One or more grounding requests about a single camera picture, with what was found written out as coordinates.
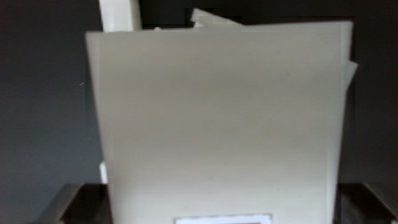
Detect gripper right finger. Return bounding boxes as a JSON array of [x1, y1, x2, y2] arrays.
[[336, 182, 398, 224]]

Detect small white cabinet top block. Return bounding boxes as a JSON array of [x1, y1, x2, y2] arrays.
[[86, 22, 352, 224]]

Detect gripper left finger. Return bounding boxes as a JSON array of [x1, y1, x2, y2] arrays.
[[38, 183, 114, 224]]

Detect white cabinet body box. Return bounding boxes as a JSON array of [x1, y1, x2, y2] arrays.
[[190, 8, 242, 29]]

